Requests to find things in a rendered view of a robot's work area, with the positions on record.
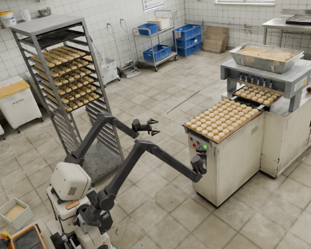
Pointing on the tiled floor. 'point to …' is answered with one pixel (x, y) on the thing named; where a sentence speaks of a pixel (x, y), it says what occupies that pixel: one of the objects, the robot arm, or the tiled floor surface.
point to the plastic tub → (16, 213)
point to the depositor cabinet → (288, 129)
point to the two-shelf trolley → (159, 44)
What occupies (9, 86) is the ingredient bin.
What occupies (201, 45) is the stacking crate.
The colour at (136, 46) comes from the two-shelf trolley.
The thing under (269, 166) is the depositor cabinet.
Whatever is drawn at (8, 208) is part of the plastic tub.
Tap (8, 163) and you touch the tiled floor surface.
